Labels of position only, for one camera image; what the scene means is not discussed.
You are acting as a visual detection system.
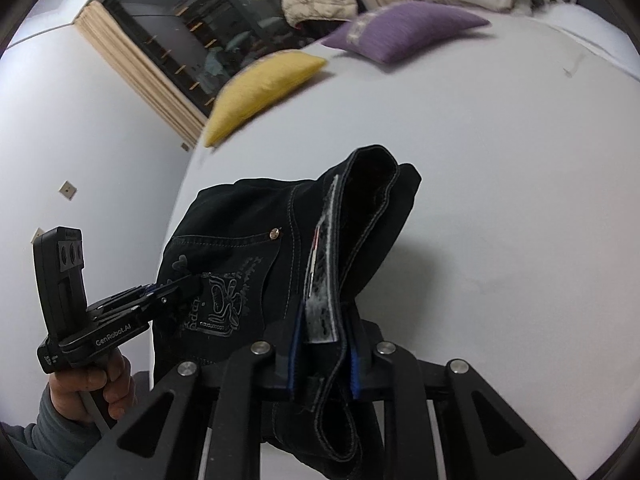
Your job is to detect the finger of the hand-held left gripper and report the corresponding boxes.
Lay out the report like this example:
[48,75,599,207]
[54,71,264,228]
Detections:
[144,293,202,324]
[89,273,201,318]

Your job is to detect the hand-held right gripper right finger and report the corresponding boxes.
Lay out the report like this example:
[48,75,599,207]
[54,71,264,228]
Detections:
[345,317,576,480]

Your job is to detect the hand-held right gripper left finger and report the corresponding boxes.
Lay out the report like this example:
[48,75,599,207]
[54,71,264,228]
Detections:
[65,304,322,480]

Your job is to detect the black pants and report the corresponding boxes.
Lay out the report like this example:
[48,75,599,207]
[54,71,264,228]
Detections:
[150,145,423,473]

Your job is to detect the person's left forearm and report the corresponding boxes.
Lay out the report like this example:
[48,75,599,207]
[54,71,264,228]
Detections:
[0,385,108,480]

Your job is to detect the person's left hand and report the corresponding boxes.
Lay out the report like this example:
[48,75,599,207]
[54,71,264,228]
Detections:
[47,345,138,427]

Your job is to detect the yellow pillow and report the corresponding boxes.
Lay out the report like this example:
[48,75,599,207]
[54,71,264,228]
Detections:
[202,51,328,148]

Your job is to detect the white bed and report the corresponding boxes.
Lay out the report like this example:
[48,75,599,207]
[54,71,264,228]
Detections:
[150,2,640,480]

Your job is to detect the dark window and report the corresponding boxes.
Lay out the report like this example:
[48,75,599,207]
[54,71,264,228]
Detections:
[102,0,371,118]

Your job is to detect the purple pillow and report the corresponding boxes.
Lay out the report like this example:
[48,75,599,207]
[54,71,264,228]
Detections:
[320,1,491,65]

